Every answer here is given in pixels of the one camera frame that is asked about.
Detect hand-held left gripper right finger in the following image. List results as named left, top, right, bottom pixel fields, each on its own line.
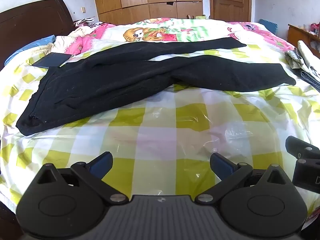
left=209, top=152, right=295, bottom=204

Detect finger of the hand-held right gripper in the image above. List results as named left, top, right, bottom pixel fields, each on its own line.
left=285, top=136, right=320, bottom=159

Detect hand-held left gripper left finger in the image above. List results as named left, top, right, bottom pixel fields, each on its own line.
left=32, top=151, right=130, bottom=204

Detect black pants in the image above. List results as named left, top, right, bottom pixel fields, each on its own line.
left=15, top=37, right=297, bottom=137

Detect yellow checkered plastic sheet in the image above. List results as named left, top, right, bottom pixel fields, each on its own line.
left=0, top=37, right=320, bottom=220

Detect light folded cloth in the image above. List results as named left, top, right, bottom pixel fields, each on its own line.
left=285, top=40, right=320, bottom=77

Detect dark tablet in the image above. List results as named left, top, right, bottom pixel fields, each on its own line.
left=32, top=52, right=73, bottom=68

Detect blue foam mat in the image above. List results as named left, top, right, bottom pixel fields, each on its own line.
left=259, top=19, right=278, bottom=33

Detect blue pillow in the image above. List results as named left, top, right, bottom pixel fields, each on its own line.
left=4, top=35, right=56, bottom=67

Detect white bedside clutter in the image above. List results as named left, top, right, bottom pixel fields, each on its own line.
left=75, top=17, right=97, bottom=27

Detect cartoon printed quilt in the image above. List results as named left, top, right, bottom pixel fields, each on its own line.
left=54, top=16, right=295, bottom=55

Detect dark wooden bed headboard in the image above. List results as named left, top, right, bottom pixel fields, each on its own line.
left=0, top=0, right=75, bottom=70

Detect wooden door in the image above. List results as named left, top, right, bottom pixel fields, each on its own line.
left=209, top=0, right=252, bottom=22

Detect wooden wardrobe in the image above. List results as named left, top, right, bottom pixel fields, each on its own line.
left=91, top=0, right=203, bottom=25

